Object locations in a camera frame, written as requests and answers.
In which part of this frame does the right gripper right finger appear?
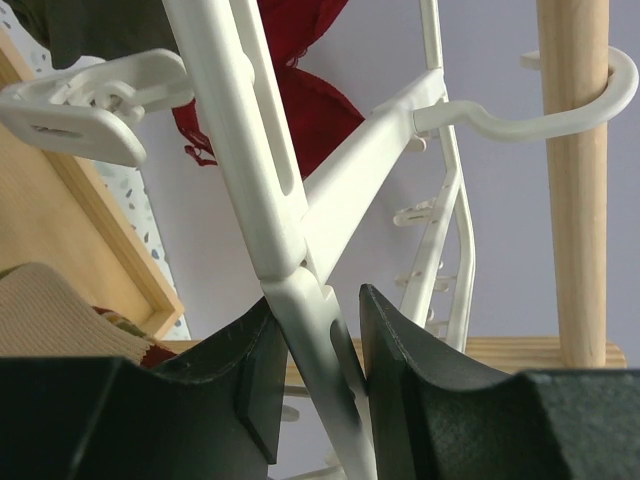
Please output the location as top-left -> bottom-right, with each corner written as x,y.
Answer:
359,285 -> 639,479

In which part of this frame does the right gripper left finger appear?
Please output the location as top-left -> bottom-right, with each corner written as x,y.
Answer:
1,300 -> 287,479

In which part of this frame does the white plastic clip hanger frame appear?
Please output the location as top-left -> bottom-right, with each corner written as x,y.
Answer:
1,1 -> 639,479

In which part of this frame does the argyle patterned underwear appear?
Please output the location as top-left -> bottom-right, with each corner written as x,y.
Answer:
1,263 -> 176,368

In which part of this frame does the wooden hanger rack stand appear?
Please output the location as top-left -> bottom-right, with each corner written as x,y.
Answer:
0,0 -> 629,386

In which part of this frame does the dark red lace underwear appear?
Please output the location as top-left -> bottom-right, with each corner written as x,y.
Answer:
171,0 -> 367,182

